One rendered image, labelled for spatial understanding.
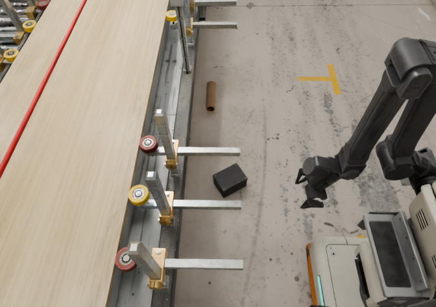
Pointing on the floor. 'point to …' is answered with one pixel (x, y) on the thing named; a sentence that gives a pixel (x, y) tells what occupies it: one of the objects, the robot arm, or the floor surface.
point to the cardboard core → (211, 97)
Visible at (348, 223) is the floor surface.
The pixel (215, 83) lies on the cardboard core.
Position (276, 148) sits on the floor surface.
